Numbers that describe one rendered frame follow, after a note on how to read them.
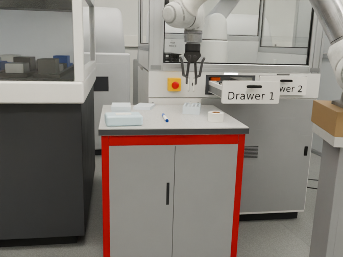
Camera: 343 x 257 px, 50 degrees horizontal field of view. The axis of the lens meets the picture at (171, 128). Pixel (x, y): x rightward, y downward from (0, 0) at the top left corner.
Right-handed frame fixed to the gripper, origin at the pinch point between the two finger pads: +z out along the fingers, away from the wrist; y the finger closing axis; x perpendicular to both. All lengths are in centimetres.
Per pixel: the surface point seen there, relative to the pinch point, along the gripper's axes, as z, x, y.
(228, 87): -0.1, 7.5, -18.5
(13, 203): 62, 20, 88
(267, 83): -2.3, 2.4, -37.2
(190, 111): 12.1, 9.1, -0.7
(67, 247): 90, 12, 63
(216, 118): 11.5, 26.2, -13.0
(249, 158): 46, -32, -35
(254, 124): 25, -32, -37
